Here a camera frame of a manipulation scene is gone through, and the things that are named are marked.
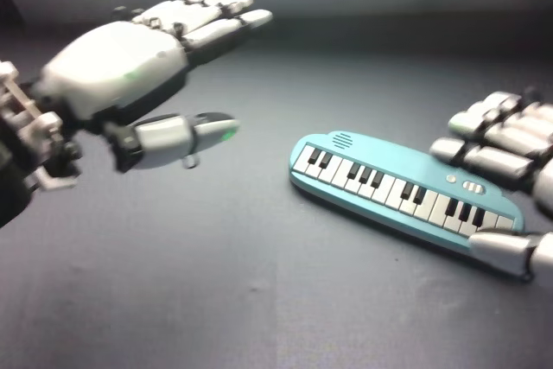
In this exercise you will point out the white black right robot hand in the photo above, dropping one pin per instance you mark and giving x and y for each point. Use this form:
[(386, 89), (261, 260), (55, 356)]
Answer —
[(497, 161)]

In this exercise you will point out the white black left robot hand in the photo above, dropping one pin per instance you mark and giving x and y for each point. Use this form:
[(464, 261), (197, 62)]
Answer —
[(112, 62)]

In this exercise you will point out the turquoise toy piano keyboard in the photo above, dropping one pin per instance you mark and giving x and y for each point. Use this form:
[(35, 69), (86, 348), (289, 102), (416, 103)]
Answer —
[(389, 157)]

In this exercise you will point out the grey table cloth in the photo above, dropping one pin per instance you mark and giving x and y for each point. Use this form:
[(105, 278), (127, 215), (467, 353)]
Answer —
[(259, 278)]

